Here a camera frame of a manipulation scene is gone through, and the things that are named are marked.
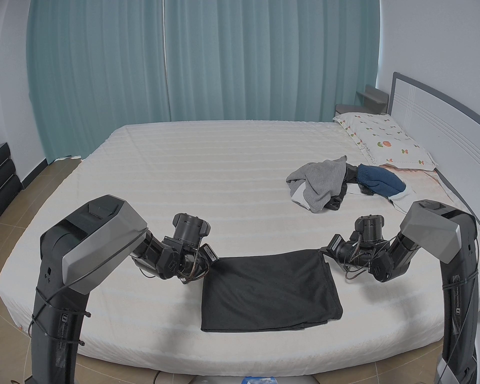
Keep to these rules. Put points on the white printed pillow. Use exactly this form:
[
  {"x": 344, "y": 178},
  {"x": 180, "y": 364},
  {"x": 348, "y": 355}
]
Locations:
[{"x": 386, "y": 140}]

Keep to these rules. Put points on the blue-green curtain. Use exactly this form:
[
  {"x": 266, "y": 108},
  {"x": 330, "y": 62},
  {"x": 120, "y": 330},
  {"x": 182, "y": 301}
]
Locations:
[
  {"x": 101, "y": 67},
  {"x": 270, "y": 56}
]

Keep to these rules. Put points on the dark blue garment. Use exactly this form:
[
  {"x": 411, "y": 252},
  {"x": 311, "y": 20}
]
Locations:
[{"x": 380, "y": 182}]

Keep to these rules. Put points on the grey garment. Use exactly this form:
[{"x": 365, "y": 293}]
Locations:
[{"x": 318, "y": 180}]

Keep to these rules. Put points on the grey bedside table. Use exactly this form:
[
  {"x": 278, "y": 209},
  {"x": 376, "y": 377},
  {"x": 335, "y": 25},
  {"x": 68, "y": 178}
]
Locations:
[{"x": 371, "y": 98}]

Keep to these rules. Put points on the bed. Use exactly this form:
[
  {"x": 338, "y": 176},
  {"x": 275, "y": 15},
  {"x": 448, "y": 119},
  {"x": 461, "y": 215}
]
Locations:
[{"x": 225, "y": 168}]

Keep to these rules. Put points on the white knit garment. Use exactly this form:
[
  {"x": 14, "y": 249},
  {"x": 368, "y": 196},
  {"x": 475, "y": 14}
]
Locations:
[{"x": 403, "y": 200}]

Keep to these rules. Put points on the black T-shirt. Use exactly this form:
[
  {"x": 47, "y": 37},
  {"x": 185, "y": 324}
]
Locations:
[{"x": 270, "y": 292}]

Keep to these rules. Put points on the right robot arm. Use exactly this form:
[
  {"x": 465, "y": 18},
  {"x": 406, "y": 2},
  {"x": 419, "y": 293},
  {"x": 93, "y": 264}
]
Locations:
[{"x": 431, "y": 228}]

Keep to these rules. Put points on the black garment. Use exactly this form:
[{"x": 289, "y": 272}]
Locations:
[{"x": 350, "y": 176}]

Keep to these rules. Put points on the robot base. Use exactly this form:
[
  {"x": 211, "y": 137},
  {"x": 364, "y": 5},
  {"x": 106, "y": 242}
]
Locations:
[{"x": 240, "y": 380}]

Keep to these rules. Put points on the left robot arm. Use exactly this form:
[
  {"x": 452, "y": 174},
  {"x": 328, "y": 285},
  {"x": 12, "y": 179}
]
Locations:
[{"x": 97, "y": 232}]

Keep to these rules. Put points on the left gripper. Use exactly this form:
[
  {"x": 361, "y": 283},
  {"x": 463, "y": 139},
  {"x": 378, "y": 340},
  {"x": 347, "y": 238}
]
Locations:
[{"x": 206, "y": 260}]

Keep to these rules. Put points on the black chest of drawers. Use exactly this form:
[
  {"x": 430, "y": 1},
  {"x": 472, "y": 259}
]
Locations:
[{"x": 7, "y": 176}]

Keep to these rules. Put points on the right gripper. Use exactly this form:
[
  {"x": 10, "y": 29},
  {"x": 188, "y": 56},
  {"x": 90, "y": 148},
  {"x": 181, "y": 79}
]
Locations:
[{"x": 337, "y": 247}]

